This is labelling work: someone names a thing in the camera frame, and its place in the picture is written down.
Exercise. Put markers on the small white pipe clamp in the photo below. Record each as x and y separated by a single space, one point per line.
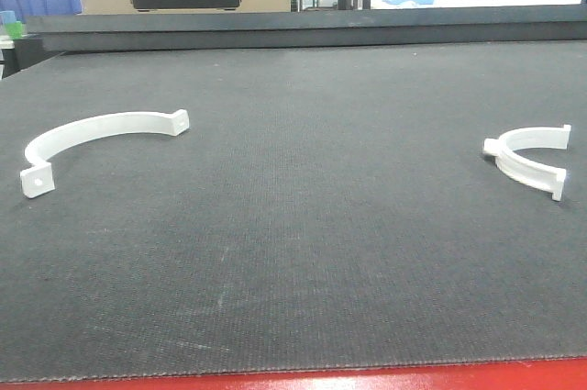
546 178

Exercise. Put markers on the large white pipe clamp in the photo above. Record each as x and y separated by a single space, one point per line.
38 179

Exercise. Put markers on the black table mat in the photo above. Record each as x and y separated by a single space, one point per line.
327 208

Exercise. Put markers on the green cup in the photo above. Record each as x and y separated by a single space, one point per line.
14 30

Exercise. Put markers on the red metal table frame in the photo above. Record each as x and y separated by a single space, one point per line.
543 374

